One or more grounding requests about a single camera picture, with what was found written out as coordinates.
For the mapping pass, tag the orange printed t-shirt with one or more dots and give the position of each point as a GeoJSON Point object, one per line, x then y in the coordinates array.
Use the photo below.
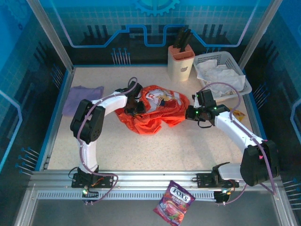
{"type": "Point", "coordinates": [150, 120]}

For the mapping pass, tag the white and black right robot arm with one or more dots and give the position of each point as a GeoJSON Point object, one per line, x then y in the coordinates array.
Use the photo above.
{"type": "Point", "coordinates": [235, 131]}

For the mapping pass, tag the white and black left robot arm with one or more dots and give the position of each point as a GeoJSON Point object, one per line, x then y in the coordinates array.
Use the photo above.
{"type": "Point", "coordinates": [113, 102]}

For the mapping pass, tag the yellow snack packet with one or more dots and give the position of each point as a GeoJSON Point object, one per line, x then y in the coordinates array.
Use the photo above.
{"type": "Point", "coordinates": [238, 114]}

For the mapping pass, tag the white crumpled t-shirt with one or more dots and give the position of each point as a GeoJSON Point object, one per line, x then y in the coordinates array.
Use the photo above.
{"type": "Point", "coordinates": [223, 75]}

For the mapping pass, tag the cream and pink knife block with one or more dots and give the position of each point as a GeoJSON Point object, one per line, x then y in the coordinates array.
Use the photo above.
{"type": "Point", "coordinates": [178, 68]}

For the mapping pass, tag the purple folded t-shirt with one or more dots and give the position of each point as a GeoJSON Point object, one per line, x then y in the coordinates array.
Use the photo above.
{"type": "Point", "coordinates": [80, 96]}

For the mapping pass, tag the white plastic basket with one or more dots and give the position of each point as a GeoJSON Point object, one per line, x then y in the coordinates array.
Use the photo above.
{"type": "Point", "coordinates": [231, 60]}

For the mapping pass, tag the black controller module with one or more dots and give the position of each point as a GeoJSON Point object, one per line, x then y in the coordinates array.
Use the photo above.
{"type": "Point", "coordinates": [222, 196]}
{"type": "Point", "coordinates": [90, 196]}

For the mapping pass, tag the purple Fox's candy bag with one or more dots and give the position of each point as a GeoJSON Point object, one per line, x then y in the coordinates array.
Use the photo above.
{"type": "Point", "coordinates": [174, 202]}

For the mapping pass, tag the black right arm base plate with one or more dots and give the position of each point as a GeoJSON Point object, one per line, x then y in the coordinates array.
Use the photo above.
{"type": "Point", "coordinates": [203, 180]}

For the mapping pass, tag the aluminium frame rail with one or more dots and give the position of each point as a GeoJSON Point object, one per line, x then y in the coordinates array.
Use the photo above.
{"type": "Point", "coordinates": [150, 179]}

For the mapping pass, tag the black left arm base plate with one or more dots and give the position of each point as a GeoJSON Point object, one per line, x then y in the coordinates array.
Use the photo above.
{"type": "Point", "coordinates": [105, 181]}

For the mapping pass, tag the aluminium frame post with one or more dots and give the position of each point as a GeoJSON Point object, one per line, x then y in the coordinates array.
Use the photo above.
{"type": "Point", "coordinates": [258, 33]}
{"type": "Point", "coordinates": [50, 35]}

